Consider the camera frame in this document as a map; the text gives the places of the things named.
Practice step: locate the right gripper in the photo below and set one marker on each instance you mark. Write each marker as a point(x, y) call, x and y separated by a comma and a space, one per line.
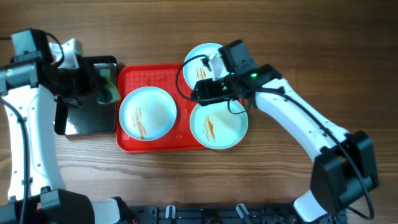
point(208, 91)

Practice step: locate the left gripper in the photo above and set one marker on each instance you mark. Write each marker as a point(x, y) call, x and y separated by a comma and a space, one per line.
point(93, 82)

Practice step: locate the light blue plate top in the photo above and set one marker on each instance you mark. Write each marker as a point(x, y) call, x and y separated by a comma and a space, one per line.
point(195, 70)

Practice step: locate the light blue plate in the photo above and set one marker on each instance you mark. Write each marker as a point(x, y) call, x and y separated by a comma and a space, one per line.
point(195, 70)
point(219, 126)
point(147, 113)

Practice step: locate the green yellow sponge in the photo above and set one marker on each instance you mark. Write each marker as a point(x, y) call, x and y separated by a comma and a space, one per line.
point(109, 93)

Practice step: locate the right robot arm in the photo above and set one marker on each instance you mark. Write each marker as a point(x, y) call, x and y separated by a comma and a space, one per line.
point(344, 163)

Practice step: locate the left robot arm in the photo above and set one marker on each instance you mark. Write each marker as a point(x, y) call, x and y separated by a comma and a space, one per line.
point(37, 192)

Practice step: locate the red plastic tray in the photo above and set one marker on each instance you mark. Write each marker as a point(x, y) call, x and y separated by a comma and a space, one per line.
point(163, 76)

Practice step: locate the black rectangular basin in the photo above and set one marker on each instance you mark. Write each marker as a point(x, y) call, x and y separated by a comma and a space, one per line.
point(90, 117)

